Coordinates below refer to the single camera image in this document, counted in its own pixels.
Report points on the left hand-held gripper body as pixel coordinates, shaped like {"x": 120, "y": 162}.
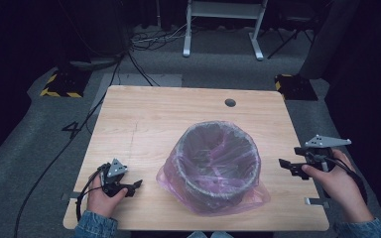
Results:
{"x": 115, "y": 168}

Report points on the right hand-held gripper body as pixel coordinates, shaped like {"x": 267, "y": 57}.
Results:
{"x": 324, "y": 141}

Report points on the pink plastic trash bag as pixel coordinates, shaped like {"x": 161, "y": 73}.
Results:
{"x": 263, "y": 198}

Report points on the green plastic trash bin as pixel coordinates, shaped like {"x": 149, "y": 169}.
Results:
{"x": 191, "y": 155}

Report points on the person's left hand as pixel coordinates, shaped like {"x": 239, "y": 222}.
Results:
{"x": 101, "y": 203}

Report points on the person's right hand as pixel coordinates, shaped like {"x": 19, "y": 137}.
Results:
{"x": 339, "y": 185}

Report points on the black yellow striped base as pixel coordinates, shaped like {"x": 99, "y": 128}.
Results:
{"x": 64, "y": 84}
{"x": 296, "y": 87}

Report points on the person's legs in jeans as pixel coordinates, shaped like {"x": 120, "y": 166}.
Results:
{"x": 211, "y": 235}

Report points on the black folding chair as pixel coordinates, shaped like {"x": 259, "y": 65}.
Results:
{"x": 291, "y": 36}

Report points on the white metal-framed desk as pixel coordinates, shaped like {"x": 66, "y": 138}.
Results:
{"x": 225, "y": 10}

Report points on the grey metal table bracket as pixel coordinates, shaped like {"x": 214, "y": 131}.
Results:
{"x": 316, "y": 201}
{"x": 69, "y": 196}

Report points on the grey fabric-covered post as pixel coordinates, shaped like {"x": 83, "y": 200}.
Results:
{"x": 330, "y": 39}

